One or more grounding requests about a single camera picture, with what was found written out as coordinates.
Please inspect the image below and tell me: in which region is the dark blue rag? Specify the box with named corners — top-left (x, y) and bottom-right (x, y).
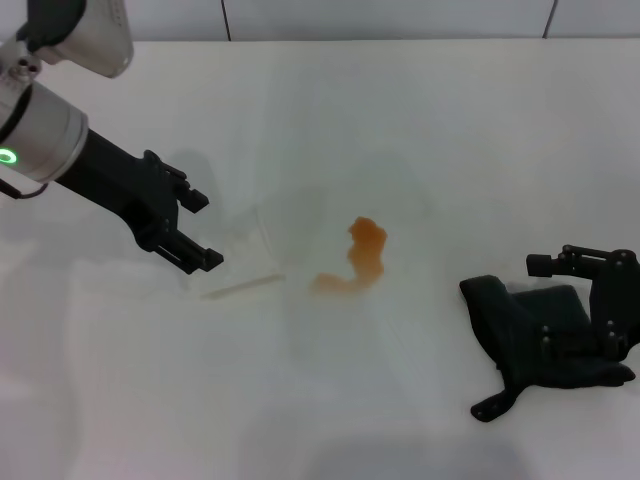
top-left (458, 274), bottom-right (637, 424)

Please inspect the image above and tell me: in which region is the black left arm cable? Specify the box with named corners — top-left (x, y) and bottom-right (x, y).
top-left (0, 180), bottom-right (50, 200)

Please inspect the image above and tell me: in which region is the white paper cup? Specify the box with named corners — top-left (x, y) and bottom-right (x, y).
top-left (189, 199), bottom-right (287, 301)

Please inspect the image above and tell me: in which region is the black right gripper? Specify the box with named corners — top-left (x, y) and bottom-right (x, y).
top-left (526, 244), bottom-right (640, 361)

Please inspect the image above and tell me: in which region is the brown water stain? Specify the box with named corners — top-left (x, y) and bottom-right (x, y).
top-left (308, 215), bottom-right (389, 296)

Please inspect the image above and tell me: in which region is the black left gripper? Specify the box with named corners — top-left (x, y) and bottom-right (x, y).
top-left (53, 127), bottom-right (225, 275)

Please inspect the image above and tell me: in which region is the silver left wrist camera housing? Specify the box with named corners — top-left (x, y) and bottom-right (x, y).
top-left (17, 0), bottom-right (135, 79)

